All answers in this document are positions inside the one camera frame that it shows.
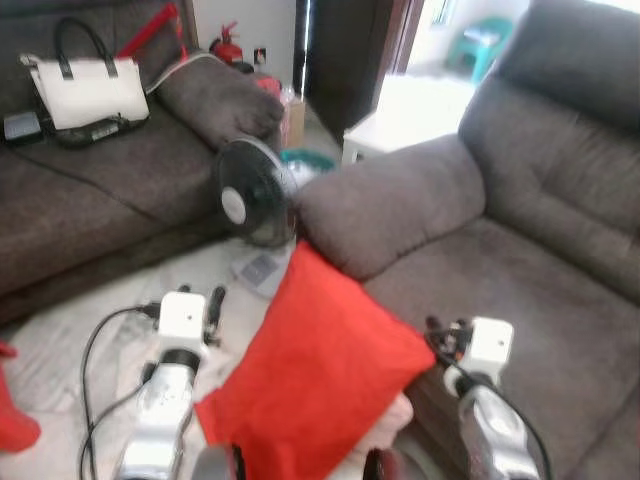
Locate red pillow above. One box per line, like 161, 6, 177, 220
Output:
193, 240, 436, 480

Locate pink pillow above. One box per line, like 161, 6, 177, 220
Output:
355, 392, 416, 471

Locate black white floor fan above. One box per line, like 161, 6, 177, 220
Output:
217, 137, 298, 299

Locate grey-brown two-seat sofa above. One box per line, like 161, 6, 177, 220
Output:
295, 0, 640, 480

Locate grey-brown long sofa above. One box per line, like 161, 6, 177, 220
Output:
0, 0, 296, 326

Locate grey robot left leg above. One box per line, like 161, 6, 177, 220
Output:
190, 445, 246, 480

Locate grey robot leg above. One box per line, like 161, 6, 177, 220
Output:
362, 448, 413, 480
190, 445, 246, 480

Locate grey robot right leg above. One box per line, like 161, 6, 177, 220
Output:
362, 448, 413, 480

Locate teal plastic basket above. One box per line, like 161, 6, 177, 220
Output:
280, 148, 336, 176

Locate brown cardboard box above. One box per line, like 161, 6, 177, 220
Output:
280, 95, 306, 151

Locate red plastic item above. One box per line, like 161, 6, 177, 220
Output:
0, 340, 41, 453

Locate white low table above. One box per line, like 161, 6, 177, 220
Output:
342, 75, 476, 166

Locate red plastic packet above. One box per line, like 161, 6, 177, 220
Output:
255, 73, 284, 99

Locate red fire extinguisher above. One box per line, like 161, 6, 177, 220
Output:
210, 22, 246, 69

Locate red umbrella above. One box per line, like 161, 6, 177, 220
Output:
115, 3, 191, 61

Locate dark brown door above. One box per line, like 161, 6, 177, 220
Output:
300, 0, 426, 141

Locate teal plastic stool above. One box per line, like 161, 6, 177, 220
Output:
445, 17, 516, 81

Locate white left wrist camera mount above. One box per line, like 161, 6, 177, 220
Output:
158, 290, 209, 341

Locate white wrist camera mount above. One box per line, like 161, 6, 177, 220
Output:
465, 318, 514, 379
158, 290, 209, 341

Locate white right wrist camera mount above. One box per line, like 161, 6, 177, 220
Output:
465, 318, 514, 379

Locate white handbag black handles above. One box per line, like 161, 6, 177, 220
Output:
20, 17, 151, 149

